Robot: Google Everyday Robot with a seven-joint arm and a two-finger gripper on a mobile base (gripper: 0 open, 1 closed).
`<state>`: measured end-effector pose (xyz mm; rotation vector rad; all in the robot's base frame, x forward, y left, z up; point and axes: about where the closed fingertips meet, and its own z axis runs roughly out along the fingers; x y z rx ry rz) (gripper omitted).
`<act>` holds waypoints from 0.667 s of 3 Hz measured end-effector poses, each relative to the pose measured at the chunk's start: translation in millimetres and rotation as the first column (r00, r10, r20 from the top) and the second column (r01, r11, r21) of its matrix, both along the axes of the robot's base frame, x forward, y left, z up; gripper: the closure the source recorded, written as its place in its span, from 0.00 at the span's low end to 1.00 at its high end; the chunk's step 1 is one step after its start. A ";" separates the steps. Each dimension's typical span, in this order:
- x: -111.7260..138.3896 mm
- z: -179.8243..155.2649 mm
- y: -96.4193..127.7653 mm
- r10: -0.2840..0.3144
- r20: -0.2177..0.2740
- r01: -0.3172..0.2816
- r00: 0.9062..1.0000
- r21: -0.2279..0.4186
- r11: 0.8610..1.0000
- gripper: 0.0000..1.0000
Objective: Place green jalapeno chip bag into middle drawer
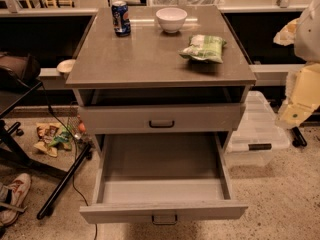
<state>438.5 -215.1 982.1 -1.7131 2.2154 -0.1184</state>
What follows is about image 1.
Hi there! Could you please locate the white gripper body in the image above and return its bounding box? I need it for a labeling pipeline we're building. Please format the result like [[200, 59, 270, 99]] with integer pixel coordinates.
[[286, 63, 320, 112]]

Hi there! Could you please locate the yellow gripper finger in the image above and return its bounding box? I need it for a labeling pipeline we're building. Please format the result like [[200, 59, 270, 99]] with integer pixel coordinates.
[[275, 100, 313, 129], [273, 19, 297, 46]]

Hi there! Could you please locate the green jalapeno chip bag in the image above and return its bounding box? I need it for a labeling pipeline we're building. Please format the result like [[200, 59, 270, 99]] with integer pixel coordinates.
[[179, 34, 226, 63]]

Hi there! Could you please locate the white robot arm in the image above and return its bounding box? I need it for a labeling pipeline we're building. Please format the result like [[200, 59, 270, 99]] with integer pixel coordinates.
[[273, 0, 320, 129]]

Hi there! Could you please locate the closed grey upper drawer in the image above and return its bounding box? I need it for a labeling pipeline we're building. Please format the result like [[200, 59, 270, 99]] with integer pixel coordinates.
[[78, 103, 245, 134]]

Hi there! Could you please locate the open grey lower drawer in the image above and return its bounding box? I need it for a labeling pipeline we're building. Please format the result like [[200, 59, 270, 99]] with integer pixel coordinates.
[[80, 133, 248, 225]]

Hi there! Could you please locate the grey drawer cabinet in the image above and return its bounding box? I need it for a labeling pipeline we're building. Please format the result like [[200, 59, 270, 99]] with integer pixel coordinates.
[[66, 6, 255, 148]]

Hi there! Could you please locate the dark bag on table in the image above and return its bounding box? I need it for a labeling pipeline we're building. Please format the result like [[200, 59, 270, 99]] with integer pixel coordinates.
[[0, 53, 41, 91]]

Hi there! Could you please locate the black wheeled stand leg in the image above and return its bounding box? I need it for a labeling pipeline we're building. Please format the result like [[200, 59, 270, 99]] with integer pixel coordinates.
[[291, 127, 307, 147]]

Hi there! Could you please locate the clear plastic storage bin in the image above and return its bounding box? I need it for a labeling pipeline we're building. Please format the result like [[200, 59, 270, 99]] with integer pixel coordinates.
[[225, 91, 291, 166]]

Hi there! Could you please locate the white ceramic bowl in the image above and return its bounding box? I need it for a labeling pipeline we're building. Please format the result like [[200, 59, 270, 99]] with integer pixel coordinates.
[[156, 7, 187, 33]]

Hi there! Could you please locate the blue soda can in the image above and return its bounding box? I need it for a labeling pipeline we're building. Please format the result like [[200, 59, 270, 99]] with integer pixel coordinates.
[[111, 1, 131, 37]]

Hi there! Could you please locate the pile of snack bags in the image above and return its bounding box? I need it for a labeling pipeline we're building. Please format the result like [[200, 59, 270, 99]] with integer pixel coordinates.
[[34, 123, 72, 157]]

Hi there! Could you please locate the white red sneaker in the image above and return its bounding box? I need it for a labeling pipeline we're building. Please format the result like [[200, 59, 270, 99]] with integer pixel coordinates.
[[0, 173, 31, 226]]

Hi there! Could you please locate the wire basket with orange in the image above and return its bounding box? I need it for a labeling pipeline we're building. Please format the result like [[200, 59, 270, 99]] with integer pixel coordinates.
[[67, 101, 89, 142]]

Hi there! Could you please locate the black power cable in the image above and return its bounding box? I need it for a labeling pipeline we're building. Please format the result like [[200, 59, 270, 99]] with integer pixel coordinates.
[[40, 83, 98, 240]]

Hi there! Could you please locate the black table frame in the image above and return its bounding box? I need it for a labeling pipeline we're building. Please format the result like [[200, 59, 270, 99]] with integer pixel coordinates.
[[0, 80, 94, 221]]

